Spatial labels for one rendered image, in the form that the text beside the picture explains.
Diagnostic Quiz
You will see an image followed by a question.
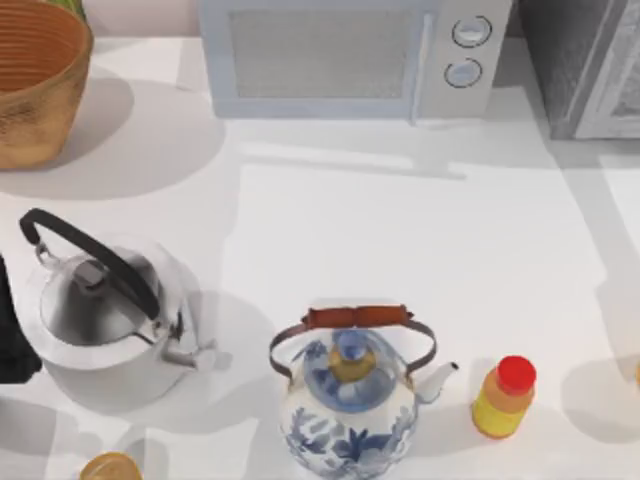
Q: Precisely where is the silver kettle with black handle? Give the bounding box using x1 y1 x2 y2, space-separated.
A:
18 208 219 414

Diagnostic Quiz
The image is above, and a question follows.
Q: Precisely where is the yellow bottle with red cap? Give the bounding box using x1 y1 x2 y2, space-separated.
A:
471 355 538 440

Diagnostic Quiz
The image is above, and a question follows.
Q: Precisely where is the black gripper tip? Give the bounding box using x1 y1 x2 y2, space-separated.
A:
0 253 43 386

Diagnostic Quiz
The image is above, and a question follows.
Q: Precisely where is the round microwave knob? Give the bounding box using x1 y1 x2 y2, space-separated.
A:
443 57 484 90
451 14 493 49

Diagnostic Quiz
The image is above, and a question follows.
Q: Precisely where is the yellow round object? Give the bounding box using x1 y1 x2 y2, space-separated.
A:
78 451 145 480

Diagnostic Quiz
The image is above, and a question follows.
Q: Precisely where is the pale microwave oven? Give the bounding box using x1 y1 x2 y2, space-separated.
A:
197 0 515 123

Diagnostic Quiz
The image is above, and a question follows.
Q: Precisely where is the microwave oven door handle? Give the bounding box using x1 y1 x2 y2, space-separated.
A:
410 12 433 127

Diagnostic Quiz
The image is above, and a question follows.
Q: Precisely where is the blue and white teapot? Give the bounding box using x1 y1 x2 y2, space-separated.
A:
268 302 460 480

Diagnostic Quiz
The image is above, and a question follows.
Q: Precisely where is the brown plant pot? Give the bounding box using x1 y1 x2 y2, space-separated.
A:
0 0 95 171

